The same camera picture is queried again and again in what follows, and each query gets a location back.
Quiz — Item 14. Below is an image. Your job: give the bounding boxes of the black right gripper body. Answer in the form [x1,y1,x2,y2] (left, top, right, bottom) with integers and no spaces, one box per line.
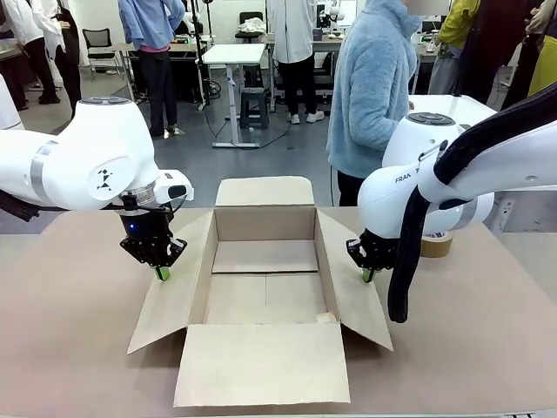
[358,227,399,272]

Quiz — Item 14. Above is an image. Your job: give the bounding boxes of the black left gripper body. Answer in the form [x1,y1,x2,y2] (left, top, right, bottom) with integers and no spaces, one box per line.
[117,191,172,246]

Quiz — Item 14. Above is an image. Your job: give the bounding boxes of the brown packing tape roll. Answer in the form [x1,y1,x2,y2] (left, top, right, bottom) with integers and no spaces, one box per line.
[419,229,455,260]

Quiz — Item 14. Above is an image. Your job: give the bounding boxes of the brown cardboard box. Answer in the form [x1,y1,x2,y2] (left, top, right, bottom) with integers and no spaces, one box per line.
[126,175,394,408]

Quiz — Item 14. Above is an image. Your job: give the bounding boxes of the person in blue fleece jacket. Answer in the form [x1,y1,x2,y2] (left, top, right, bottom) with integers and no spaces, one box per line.
[326,0,420,207]

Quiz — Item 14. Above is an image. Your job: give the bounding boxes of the black plastic stool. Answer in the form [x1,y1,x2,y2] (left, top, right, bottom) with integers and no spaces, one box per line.
[238,86,272,131]

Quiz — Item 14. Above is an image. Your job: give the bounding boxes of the black tripod stand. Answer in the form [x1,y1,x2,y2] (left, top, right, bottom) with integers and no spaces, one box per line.
[186,0,217,112]

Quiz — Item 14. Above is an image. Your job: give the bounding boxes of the black mesh office chair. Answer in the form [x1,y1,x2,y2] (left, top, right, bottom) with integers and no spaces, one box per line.
[82,27,121,82]

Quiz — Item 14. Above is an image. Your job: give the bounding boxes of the bystander white sleeves black dress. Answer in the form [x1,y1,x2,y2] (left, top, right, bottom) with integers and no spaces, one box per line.
[41,0,84,119]

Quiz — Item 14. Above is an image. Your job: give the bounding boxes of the white standing desk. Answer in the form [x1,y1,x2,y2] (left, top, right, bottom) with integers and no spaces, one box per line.
[201,43,267,150]

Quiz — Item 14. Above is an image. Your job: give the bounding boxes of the bystander blue shirt black trousers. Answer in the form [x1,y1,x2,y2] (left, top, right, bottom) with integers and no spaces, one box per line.
[117,0,186,138]

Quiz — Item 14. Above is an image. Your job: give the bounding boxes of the background desk with small items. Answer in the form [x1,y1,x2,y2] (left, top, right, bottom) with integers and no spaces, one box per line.
[410,29,441,95]

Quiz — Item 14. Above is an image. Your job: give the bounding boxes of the grey workbench table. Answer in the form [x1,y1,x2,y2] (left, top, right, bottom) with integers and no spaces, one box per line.
[0,38,23,62]

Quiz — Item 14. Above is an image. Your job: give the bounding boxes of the black chair with white cloth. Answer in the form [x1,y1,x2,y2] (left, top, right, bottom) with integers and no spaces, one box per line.
[234,10,267,44]

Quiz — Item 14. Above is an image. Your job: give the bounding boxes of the bystander white shirt black trousers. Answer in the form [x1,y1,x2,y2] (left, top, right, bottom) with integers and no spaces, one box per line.
[0,0,62,106]

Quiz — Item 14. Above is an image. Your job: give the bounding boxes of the bystander long white coat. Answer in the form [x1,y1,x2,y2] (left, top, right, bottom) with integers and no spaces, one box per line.
[265,0,325,125]

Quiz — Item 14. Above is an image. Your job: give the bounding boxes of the bystander dark maroon clothes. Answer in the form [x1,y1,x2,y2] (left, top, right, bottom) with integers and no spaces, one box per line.
[459,0,545,112]

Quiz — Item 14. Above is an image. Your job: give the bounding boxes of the bystander yellow green jacket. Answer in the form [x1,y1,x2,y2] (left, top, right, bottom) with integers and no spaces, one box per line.
[427,0,482,97]

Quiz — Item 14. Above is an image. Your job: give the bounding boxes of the bystander yellow skirt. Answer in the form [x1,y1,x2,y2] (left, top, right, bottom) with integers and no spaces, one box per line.
[525,0,557,99]

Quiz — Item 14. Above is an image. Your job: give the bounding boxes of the black right arm cable sleeve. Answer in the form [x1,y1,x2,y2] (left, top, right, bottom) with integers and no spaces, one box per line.
[386,93,557,324]

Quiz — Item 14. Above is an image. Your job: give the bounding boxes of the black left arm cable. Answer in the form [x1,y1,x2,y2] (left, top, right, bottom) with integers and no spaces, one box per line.
[0,189,69,219]

